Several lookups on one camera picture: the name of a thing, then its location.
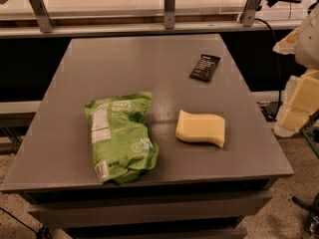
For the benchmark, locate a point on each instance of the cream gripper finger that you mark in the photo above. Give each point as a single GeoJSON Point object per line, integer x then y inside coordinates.
{"type": "Point", "coordinates": [300, 102]}
{"type": "Point", "coordinates": [286, 46]}

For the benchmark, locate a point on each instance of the green rice chip bag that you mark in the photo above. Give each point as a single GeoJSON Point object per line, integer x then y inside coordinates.
{"type": "Point", "coordinates": [123, 148]}

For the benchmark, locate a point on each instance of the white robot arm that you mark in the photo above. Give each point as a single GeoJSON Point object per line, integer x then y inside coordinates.
{"type": "Point", "coordinates": [307, 41]}

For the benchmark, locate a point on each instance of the green pole at right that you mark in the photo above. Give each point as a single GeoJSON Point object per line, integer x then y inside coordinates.
{"type": "Point", "coordinates": [310, 142]}

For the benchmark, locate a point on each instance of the black snack bar wrapper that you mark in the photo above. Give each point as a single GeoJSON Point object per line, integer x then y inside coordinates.
{"type": "Point", "coordinates": [205, 68]}

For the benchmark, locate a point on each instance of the yellow wavy sponge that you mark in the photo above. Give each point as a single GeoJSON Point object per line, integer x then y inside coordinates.
{"type": "Point", "coordinates": [200, 128]}

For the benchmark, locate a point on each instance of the grey drawer cabinet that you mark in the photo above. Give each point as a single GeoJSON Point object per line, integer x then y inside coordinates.
{"type": "Point", "coordinates": [134, 210]}

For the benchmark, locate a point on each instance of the right metal shelf bracket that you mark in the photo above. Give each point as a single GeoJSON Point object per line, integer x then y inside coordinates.
{"type": "Point", "coordinates": [248, 14]}

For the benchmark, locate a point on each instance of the metal shelf bracket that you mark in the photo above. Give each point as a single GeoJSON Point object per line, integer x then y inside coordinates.
{"type": "Point", "coordinates": [169, 8]}
{"type": "Point", "coordinates": [248, 14]}
{"type": "Point", "coordinates": [43, 19]}

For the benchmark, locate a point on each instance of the middle metal shelf bracket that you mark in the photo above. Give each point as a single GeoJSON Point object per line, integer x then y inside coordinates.
{"type": "Point", "coordinates": [169, 8]}

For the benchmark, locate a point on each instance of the left metal shelf bracket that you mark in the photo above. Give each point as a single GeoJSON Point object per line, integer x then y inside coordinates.
{"type": "Point", "coordinates": [43, 19]}

